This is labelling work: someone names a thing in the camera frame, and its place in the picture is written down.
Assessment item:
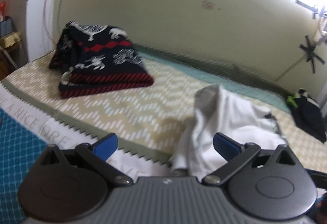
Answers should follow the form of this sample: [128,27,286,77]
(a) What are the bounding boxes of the white printed t-shirt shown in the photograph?
[107,85,287,180]

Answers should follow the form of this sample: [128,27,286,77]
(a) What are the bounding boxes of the beige chevron bed sheet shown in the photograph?
[1,54,326,172]

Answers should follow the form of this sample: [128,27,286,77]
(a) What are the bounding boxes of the black navy folded garment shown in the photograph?
[286,88,326,143]

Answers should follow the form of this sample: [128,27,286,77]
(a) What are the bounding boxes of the black red patterned sweater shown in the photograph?
[49,21,154,98]

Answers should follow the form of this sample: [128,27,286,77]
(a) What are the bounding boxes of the black tape cross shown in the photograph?
[299,35,325,74]

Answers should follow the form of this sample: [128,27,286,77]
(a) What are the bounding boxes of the cluttered side table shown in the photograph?
[1,1,23,80]

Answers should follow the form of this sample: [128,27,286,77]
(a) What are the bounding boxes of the white wall cable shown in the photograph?
[275,57,307,81]

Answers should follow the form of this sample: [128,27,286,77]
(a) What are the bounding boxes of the wall socket with plug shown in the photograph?
[295,0,326,45]

